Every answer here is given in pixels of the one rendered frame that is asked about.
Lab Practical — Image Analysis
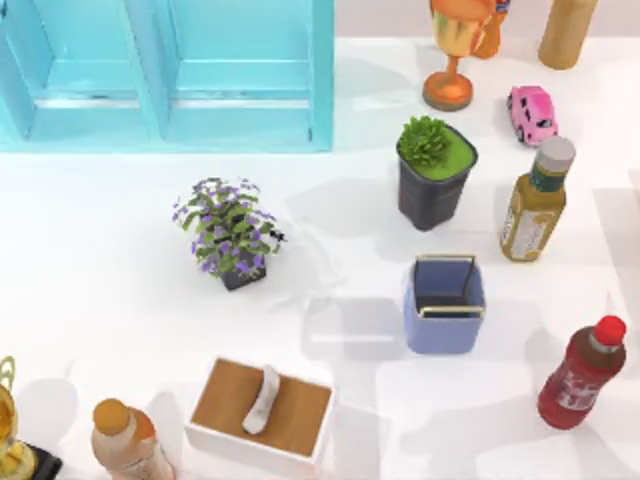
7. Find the purple flower plant pot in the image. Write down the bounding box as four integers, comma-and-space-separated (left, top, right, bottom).
172, 175, 289, 293

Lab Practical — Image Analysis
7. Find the green plant dark pot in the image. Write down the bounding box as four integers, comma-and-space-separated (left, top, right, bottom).
396, 115, 479, 232

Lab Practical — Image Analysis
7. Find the white tissue box wooden top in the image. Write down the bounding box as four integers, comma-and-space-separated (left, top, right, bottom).
183, 355, 335, 477

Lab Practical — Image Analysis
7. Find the light blue rack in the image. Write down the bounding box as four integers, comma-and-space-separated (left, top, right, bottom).
0, 0, 335, 155

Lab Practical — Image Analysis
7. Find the yellow bottle with grey cap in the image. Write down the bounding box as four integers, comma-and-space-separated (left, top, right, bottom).
499, 135, 578, 263

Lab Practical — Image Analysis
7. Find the orange trophy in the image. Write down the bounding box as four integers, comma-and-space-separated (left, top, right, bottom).
421, 0, 494, 112

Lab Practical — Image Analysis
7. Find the pink toy car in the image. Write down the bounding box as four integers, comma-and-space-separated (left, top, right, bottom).
506, 84, 560, 147

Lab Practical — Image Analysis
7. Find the pale bottle with orange cap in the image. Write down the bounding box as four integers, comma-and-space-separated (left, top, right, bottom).
90, 397, 176, 480

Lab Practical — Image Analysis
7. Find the red bottle with red cap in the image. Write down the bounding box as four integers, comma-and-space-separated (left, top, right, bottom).
537, 314, 628, 430

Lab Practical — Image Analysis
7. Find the tan cylindrical bottle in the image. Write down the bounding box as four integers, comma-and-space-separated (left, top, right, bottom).
537, 0, 600, 71

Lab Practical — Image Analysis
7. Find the gold trophy on black base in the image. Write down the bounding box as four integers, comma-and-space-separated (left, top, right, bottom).
0, 355, 64, 480

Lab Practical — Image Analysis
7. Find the blue basket with metal handles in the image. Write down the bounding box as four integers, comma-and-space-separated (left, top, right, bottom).
403, 253, 488, 356

